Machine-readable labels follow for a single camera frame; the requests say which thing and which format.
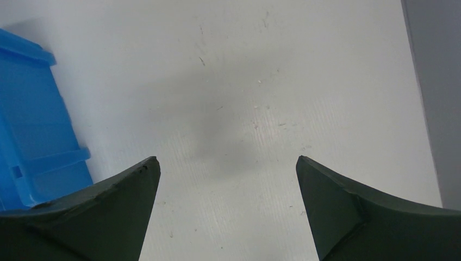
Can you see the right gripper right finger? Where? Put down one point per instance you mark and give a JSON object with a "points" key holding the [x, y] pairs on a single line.
{"points": [[352, 221]]}

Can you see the blue plastic bin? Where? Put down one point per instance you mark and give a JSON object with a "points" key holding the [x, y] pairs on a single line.
{"points": [[41, 159]]}

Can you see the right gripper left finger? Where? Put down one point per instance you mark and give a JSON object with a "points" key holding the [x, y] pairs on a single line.
{"points": [[105, 221]]}

